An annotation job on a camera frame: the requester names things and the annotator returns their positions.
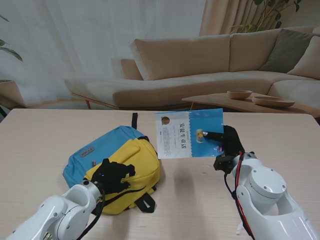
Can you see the beige corner sofa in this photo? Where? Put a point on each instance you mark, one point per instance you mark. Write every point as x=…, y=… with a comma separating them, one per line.
x=187, y=75

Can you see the beige plant pot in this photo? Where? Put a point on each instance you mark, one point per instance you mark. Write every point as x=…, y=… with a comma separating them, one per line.
x=10, y=93

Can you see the small white paper scrap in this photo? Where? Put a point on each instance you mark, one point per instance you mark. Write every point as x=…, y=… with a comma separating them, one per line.
x=239, y=230

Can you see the grey sofa cushion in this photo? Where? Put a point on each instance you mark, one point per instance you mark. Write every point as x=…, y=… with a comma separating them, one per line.
x=287, y=52

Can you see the beige pleated curtain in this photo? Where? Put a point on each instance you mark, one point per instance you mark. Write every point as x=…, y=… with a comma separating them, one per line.
x=220, y=17

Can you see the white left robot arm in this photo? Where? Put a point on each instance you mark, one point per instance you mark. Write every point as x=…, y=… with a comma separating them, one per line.
x=62, y=215

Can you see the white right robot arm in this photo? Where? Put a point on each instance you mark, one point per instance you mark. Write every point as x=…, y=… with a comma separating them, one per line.
x=267, y=197

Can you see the tall green leafy plant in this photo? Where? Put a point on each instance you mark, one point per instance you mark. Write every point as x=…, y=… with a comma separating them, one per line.
x=272, y=10

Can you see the blue and yellow school bag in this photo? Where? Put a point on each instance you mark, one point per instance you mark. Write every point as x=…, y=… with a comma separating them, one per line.
x=140, y=160

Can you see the blue and white cover book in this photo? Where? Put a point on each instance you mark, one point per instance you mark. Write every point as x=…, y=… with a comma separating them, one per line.
x=210, y=120

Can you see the wide shallow wooden dish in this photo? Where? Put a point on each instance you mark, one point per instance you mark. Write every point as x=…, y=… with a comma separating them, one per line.
x=272, y=102

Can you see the green plant with long leaves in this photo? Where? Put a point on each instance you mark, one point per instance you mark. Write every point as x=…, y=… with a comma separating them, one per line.
x=12, y=53

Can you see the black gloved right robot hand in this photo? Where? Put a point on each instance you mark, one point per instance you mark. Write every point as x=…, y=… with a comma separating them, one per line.
x=231, y=142

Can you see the white sheer curtain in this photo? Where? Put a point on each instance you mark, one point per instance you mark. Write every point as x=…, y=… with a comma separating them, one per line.
x=87, y=37

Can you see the small deep wooden bowl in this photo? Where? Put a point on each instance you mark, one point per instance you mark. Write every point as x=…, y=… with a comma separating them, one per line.
x=239, y=94

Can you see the beige sofa cushion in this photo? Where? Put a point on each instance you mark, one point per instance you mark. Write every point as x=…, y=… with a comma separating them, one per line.
x=308, y=65

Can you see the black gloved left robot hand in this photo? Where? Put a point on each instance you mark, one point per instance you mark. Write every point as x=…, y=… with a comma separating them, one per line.
x=112, y=177

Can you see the low wooden coffee table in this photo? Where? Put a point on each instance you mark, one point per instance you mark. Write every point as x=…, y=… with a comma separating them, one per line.
x=225, y=101

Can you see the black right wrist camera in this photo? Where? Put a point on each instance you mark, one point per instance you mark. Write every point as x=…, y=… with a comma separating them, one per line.
x=223, y=163

